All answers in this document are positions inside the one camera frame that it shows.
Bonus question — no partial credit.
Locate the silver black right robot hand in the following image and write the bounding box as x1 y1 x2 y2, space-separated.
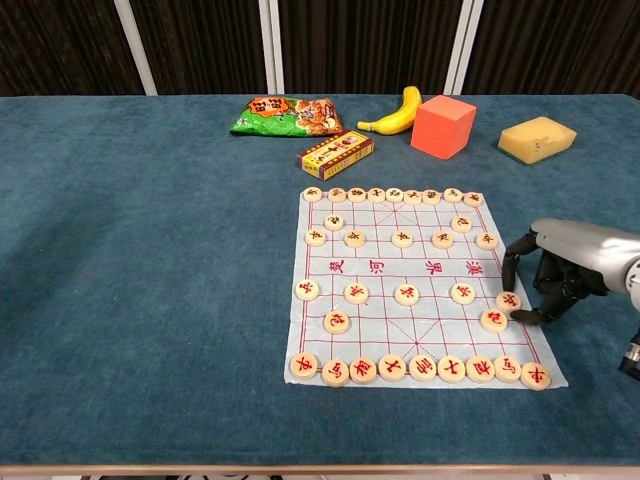
500 217 640 327

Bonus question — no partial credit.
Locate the white xiangqi board sheet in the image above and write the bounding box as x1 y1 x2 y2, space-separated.
283 188 570 389

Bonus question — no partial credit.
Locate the red yellow small box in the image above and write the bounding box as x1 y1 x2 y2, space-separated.
297 129 376 181

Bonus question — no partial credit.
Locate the yellow sponge block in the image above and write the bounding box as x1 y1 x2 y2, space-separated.
497 115 578 166

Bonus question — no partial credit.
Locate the orange foam cube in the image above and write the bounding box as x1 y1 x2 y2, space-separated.
410 94 478 161

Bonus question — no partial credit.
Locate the dark ribbed partition panel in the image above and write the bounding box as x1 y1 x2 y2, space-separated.
128 0 268 96
0 0 147 98
276 0 467 95
461 0 640 99

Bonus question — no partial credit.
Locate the yellow banana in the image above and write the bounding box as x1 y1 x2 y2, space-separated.
356 85 424 135

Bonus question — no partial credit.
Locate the green snack bag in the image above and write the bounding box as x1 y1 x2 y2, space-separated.
229 95 345 139

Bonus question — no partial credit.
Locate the teal velvet tablecloth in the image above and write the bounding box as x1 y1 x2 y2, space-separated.
0 92 640 469

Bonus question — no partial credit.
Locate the white partition post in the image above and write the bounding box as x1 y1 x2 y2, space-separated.
257 0 287 95
443 0 485 96
113 0 159 97

